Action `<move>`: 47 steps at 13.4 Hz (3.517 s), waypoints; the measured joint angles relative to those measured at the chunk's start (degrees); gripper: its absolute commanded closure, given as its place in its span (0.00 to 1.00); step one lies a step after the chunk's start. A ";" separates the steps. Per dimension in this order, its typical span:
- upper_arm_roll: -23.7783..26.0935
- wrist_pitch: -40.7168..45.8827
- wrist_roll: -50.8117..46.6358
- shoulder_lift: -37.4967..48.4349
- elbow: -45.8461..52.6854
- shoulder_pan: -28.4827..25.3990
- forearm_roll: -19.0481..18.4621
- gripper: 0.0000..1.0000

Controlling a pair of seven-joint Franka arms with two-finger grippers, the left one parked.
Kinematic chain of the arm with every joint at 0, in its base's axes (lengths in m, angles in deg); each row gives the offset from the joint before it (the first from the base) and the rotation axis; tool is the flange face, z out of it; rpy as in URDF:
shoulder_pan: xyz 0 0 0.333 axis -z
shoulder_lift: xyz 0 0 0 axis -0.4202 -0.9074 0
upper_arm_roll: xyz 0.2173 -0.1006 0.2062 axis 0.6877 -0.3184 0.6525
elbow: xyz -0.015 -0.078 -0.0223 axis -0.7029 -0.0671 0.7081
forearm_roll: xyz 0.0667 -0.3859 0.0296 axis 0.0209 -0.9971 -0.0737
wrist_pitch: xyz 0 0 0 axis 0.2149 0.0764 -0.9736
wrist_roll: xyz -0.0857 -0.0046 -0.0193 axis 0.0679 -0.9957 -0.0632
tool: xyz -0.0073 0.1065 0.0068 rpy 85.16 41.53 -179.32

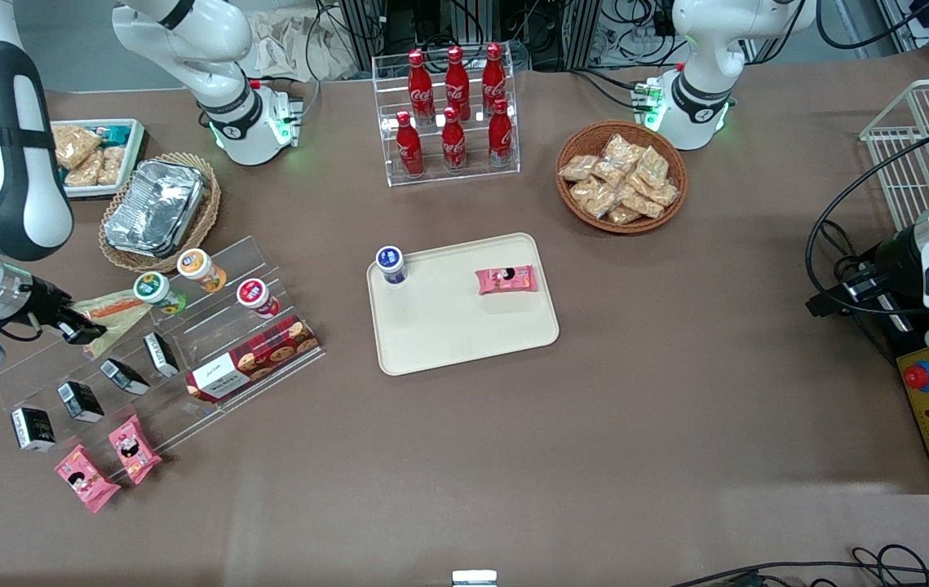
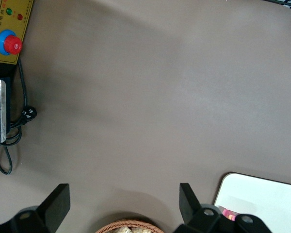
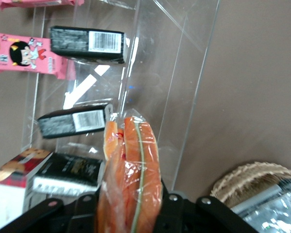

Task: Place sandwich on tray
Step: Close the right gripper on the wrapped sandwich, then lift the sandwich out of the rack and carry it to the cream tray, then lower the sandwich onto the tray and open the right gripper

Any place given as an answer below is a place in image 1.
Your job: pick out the aluminium equipment rack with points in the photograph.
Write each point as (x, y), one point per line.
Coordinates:
(562, 33)

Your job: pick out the clear bag brown snacks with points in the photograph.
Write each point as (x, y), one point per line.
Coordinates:
(623, 216)
(653, 167)
(641, 202)
(577, 168)
(623, 149)
(72, 145)
(111, 165)
(609, 173)
(665, 194)
(85, 173)
(595, 198)

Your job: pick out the pink snack pack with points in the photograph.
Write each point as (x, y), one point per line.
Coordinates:
(505, 280)
(134, 448)
(86, 478)

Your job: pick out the teal snack pack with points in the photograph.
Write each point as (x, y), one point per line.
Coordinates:
(115, 132)

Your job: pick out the green lid cup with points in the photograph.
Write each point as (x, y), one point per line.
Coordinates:
(156, 291)

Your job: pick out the red cola bottle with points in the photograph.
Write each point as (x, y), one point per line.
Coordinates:
(453, 143)
(419, 81)
(409, 147)
(494, 75)
(457, 77)
(501, 134)

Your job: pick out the beige plastic serving tray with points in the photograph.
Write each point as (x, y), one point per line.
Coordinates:
(456, 326)

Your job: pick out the stacked aluminium foil containers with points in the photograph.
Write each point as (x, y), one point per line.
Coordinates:
(154, 208)

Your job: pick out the black drink carton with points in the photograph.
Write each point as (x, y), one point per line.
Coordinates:
(123, 376)
(33, 429)
(79, 400)
(161, 353)

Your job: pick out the blue lid white cup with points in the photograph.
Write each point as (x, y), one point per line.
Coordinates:
(391, 262)

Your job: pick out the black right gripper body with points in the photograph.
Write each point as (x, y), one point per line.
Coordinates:
(46, 302)

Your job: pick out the red plaid cookie box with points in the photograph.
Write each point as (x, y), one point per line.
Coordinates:
(256, 359)

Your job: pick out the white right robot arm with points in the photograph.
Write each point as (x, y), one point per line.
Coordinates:
(32, 187)

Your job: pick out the clear acrylic stepped display stand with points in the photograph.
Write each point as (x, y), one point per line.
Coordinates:
(203, 334)

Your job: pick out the red lid cup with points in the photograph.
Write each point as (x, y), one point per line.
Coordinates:
(256, 295)

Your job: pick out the red emergency stop button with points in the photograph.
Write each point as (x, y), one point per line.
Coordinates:
(918, 376)

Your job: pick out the small white silver device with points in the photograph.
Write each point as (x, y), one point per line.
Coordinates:
(474, 578)

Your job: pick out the round brown wicker basket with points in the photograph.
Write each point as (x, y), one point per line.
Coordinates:
(574, 212)

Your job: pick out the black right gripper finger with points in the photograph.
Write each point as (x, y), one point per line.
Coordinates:
(85, 333)
(77, 314)

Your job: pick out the white rectangular snack bin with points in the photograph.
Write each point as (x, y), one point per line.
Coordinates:
(136, 147)

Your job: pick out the orange lid cup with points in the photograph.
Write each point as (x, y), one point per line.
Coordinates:
(201, 269)

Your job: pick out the triangle sandwich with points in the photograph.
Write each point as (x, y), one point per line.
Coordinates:
(120, 310)

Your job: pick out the clear acrylic bottle rack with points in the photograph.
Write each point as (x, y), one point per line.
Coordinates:
(472, 175)

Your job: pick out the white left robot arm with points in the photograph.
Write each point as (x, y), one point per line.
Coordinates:
(709, 49)

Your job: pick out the flat woven wicker basket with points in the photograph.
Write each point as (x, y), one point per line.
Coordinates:
(207, 220)

